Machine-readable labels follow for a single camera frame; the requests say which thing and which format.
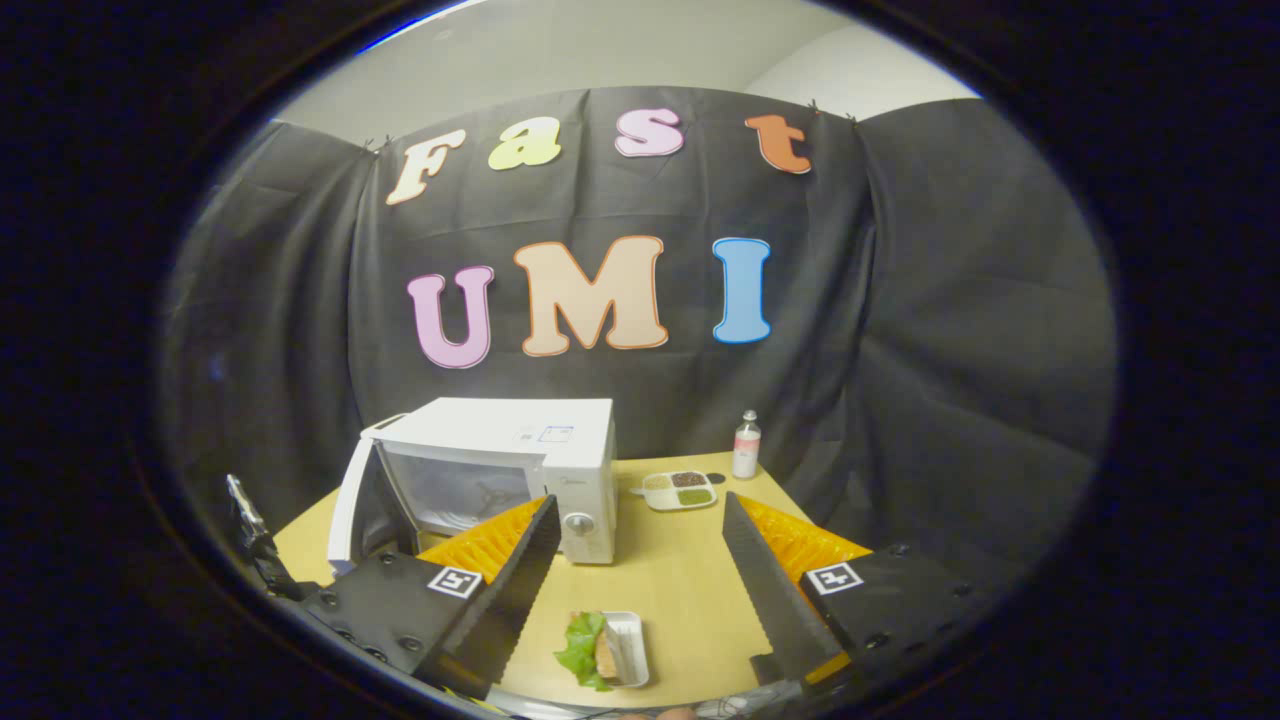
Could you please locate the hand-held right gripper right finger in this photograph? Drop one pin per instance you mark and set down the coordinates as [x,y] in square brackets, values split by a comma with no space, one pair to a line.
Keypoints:
[765,590]

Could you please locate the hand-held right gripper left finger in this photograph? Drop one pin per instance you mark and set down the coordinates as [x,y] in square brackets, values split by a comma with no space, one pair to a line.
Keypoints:
[520,590]

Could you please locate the sandwich with green lettuce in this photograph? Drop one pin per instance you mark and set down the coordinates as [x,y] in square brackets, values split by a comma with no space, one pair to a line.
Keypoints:
[585,650]

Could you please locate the white microwave oven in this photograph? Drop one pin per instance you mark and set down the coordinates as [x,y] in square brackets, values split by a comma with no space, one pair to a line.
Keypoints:
[480,425]

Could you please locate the white rectangular plastic tray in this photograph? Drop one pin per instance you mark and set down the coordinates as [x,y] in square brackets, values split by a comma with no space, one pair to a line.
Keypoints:
[630,650]

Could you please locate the white divided seasoning tray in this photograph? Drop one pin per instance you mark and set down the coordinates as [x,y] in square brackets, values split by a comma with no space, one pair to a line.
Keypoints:
[680,490]

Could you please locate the small clear bottle pink label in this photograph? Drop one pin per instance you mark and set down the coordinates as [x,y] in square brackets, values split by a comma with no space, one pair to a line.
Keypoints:
[746,450]

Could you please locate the black backdrop cloth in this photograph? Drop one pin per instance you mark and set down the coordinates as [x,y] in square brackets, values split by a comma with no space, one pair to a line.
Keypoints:
[950,300]

